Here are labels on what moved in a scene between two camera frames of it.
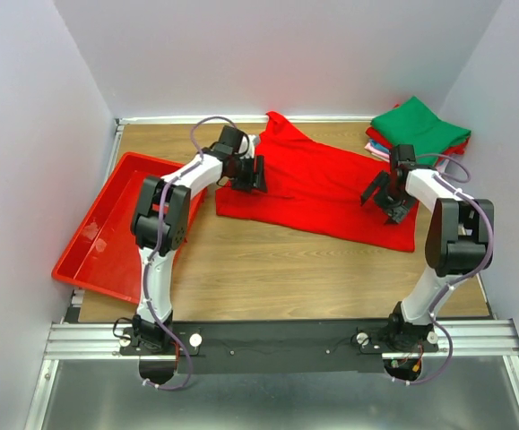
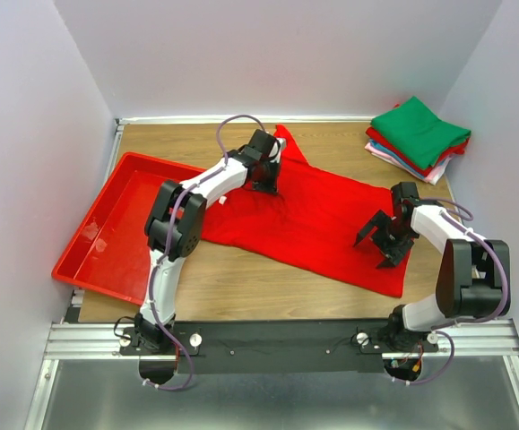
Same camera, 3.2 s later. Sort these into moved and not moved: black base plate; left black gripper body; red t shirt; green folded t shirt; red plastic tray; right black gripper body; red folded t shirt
Moved: left black gripper body; right black gripper body; red t shirt
Not moved: red folded t shirt; green folded t shirt; red plastic tray; black base plate
